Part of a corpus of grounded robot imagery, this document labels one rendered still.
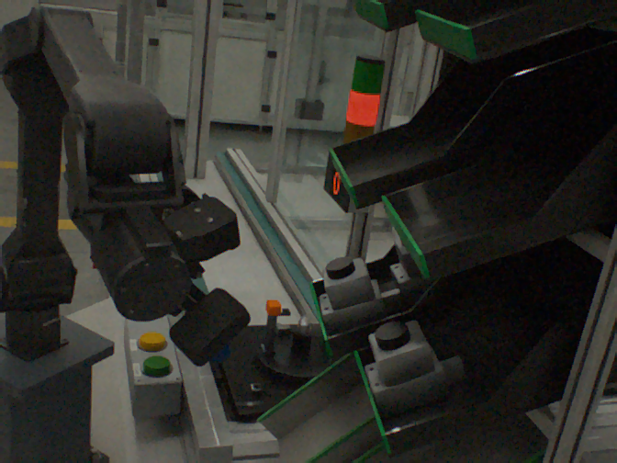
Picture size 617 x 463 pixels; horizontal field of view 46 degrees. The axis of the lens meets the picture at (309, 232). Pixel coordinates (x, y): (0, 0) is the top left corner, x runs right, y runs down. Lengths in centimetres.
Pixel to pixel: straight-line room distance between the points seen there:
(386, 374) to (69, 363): 45
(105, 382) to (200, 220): 66
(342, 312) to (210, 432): 33
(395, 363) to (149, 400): 55
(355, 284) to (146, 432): 53
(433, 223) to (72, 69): 32
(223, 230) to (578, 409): 32
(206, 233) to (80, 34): 20
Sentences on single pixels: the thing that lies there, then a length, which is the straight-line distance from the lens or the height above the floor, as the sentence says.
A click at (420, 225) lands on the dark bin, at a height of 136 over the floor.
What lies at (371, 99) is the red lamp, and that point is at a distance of 118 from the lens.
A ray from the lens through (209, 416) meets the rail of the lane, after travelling 103.
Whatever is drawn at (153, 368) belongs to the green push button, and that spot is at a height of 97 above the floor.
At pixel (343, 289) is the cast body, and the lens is 73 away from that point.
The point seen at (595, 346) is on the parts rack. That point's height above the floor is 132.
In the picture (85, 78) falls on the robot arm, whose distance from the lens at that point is 60.
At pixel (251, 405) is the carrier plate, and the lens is 103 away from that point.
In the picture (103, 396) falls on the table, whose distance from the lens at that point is 123.
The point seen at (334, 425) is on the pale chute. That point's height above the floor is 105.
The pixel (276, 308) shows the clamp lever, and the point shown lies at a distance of 106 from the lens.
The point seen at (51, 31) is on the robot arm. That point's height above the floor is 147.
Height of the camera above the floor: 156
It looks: 21 degrees down
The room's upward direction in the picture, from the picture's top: 8 degrees clockwise
